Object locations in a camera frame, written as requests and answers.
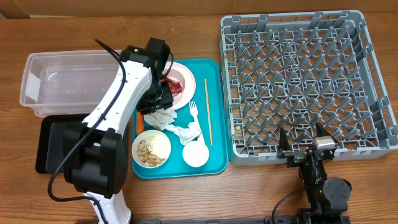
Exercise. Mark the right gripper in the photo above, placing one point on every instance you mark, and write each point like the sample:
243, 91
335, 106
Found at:
298, 155

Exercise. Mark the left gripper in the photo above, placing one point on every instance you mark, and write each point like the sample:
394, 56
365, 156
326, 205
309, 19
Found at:
148, 107

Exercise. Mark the red snack wrapper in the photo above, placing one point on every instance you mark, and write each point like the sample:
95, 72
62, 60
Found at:
175, 86

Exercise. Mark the large white tissue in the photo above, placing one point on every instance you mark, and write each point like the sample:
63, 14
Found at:
161, 118

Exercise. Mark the small white tissue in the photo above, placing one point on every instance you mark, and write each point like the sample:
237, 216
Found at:
185, 135

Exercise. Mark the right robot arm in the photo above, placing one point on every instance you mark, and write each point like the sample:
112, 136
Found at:
327, 196

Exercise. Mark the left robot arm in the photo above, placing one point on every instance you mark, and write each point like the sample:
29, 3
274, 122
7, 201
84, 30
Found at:
95, 158

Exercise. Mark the grey dishwasher rack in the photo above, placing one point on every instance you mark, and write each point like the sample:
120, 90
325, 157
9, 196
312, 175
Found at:
293, 70

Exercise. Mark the orange carrot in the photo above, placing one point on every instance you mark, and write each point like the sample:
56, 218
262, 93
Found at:
140, 126

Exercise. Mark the pink white plate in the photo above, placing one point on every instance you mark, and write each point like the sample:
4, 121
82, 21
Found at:
181, 74

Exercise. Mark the white plastic fork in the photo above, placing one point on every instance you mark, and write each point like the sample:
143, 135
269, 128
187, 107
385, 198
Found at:
194, 113

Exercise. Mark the wooden chopstick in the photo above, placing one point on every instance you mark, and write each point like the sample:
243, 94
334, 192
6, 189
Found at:
208, 111

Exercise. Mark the teal plastic tray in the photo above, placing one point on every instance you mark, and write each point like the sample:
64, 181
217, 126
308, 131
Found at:
218, 160

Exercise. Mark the white bowl with nuts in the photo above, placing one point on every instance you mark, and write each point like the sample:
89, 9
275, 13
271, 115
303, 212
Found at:
151, 149

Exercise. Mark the small white round cup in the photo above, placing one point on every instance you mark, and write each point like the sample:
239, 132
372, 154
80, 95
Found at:
195, 153

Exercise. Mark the clear plastic bin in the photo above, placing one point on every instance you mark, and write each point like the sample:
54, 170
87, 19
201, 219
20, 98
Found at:
66, 82

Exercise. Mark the black plastic tray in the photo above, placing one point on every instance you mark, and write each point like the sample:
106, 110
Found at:
50, 148

